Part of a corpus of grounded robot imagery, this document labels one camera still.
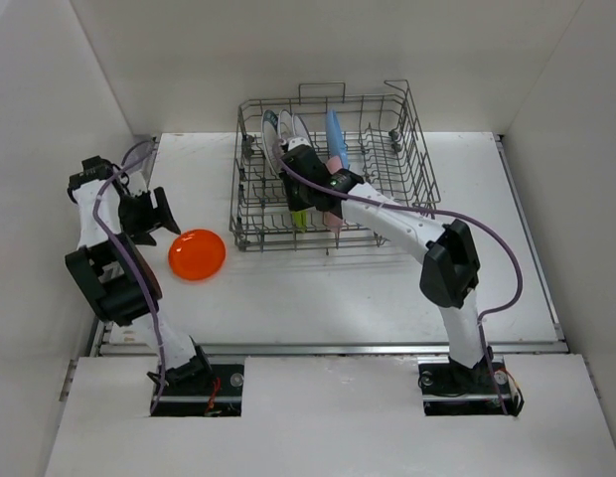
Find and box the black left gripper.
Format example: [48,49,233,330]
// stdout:
[118,188,180,245]

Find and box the orange plate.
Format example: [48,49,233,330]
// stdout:
[168,229,227,281]

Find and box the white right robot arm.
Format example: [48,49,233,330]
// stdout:
[278,145,491,392]

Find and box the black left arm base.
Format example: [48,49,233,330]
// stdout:
[148,363,245,417]

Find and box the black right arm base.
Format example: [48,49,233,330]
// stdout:
[418,360,525,417]

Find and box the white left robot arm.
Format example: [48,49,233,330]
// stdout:
[65,156,216,395]

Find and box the pink plate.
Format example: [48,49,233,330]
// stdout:
[323,156,344,237]

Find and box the blue plate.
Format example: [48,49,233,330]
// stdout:
[325,109,349,169]

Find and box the patterned white plate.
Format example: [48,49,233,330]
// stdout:
[292,114,312,145]

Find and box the white plate with green rim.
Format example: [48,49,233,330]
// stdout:
[261,109,283,177]

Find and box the white blue-rimmed plate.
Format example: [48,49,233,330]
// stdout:
[277,109,294,145]

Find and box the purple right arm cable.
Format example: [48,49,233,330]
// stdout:
[270,138,525,416]

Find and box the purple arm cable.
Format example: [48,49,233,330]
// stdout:
[91,139,166,413]
[270,138,525,416]

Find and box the grey wire dish rack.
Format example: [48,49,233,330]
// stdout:
[230,79,441,254]

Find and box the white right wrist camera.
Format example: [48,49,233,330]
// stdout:
[276,136,312,156]

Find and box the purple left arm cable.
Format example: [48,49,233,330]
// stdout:
[91,139,166,413]

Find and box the front aluminium rail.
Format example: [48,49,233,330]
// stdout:
[86,340,569,357]

